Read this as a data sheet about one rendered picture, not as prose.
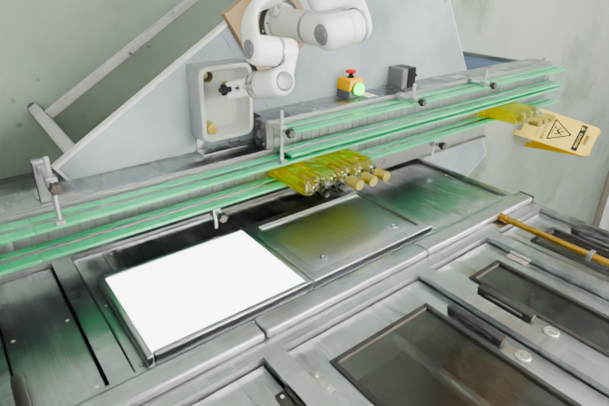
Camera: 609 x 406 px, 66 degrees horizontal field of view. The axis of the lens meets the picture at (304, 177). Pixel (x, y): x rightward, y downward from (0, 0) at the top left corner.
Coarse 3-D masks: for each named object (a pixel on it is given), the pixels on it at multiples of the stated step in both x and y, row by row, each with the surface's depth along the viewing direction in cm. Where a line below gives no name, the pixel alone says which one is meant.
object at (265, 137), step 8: (256, 120) 152; (264, 120) 150; (256, 128) 153; (264, 128) 149; (256, 136) 154; (264, 136) 150; (272, 136) 151; (256, 144) 155; (264, 144) 151; (272, 144) 152
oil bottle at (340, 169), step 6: (324, 156) 156; (318, 162) 152; (324, 162) 151; (330, 162) 151; (336, 162) 151; (330, 168) 148; (336, 168) 147; (342, 168) 148; (336, 174) 146; (342, 174) 146; (348, 174) 148
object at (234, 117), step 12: (204, 72) 134; (216, 72) 144; (228, 72) 147; (240, 72) 146; (204, 84) 143; (216, 84) 145; (204, 96) 136; (216, 96) 147; (204, 108) 138; (216, 108) 148; (228, 108) 151; (240, 108) 151; (252, 108) 148; (204, 120) 139; (216, 120) 149; (228, 120) 152; (240, 120) 153; (252, 120) 149; (204, 132) 140; (216, 132) 147; (228, 132) 147; (240, 132) 148
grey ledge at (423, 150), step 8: (480, 128) 227; (456, 136) 217; (464, 136) 221; (472, 136) 225; (480, 136) 229; (424, 144) 204; (448, 144) 215; (456, 144) 218; (464, 144) 220; (400, 152) 195; (408, 152) 198; (416, 152) 202; (424, 152) 206; (376, 160) 187; (384, 160) 191; (392, 160) 194; (400, 160) 197; (408, 160) 200; (384, 168) 192
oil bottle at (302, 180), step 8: (280, 168) 149; (288, 168) 148; (296, 168) 148; (272, 176) 154; (280, 176) 150; (288, 176) 146; (296, 176) 143; (304, 176) 142; (312, 176) 142; (288, 184) 147; (296, 184) 144; (304, 184) 140; (312, 184) 140; (320, 184) 142; (304, 192) 141; (312, 192) 141
